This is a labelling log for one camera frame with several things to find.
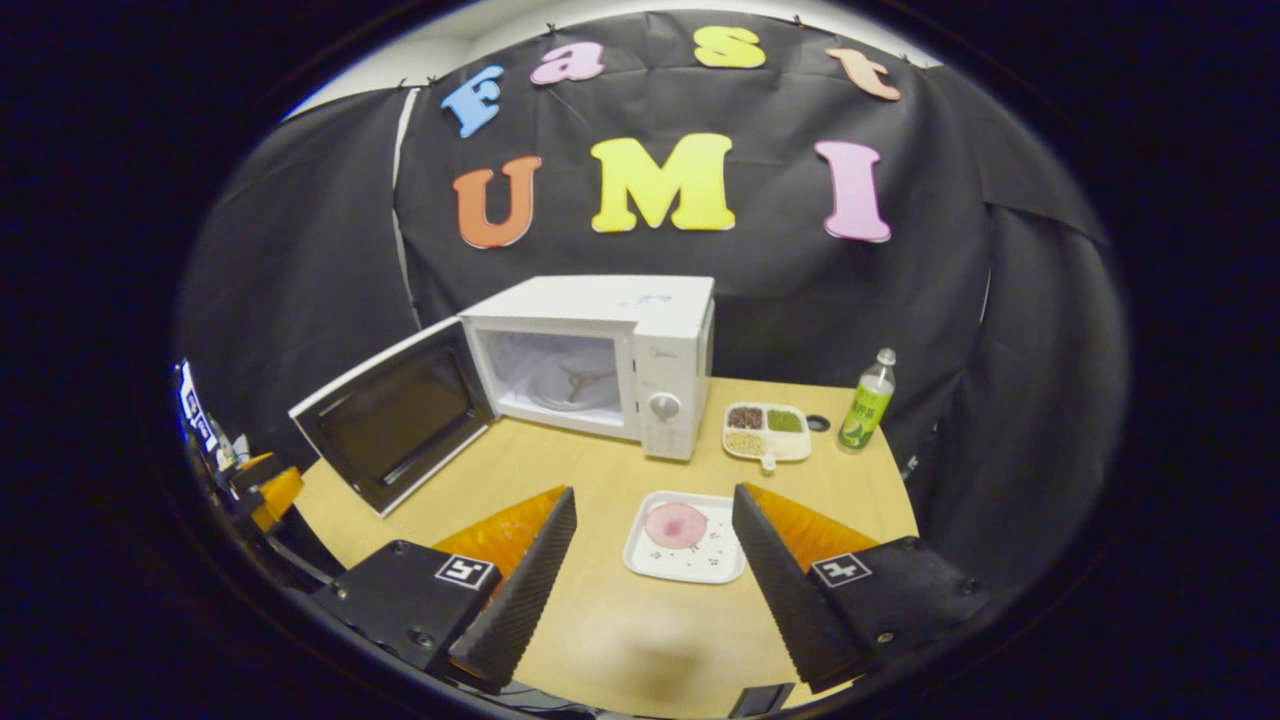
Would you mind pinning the black backdrop cloth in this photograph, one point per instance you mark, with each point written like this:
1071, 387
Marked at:
900, 290

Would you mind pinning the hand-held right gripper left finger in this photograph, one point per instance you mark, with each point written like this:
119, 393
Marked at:
520, 590

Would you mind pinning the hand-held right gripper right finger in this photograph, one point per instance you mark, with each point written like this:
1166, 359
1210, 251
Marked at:
790, 595

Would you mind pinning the white square plate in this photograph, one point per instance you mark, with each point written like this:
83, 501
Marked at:
690, 565

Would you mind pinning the pink round food slice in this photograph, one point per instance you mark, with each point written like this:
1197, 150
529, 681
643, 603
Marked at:
676, 525

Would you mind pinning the white divided dish of beans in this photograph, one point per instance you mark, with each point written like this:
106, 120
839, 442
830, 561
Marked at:
790, 447

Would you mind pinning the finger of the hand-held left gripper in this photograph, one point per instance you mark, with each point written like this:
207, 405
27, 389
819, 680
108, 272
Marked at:
278, 492

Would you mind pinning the white microwave oven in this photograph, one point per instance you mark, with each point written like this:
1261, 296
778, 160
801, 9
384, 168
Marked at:
600, 300

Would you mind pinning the green label drink bottle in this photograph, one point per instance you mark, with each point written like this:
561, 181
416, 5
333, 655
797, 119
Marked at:
866, 410

